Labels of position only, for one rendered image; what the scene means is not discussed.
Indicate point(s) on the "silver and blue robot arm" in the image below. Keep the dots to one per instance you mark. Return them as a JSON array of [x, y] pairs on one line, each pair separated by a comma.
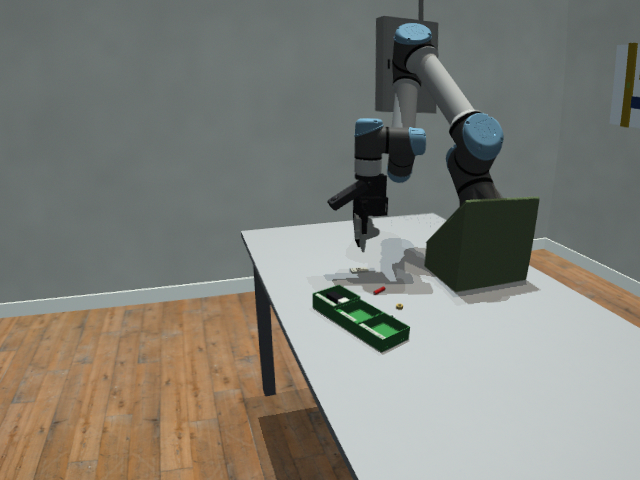
[[476, 150]]

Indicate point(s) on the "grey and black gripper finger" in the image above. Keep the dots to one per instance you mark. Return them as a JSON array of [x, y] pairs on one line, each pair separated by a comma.
[[356, 220], [367, 230]]

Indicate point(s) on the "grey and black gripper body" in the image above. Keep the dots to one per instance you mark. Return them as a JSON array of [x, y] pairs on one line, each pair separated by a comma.
[[375, 196]]

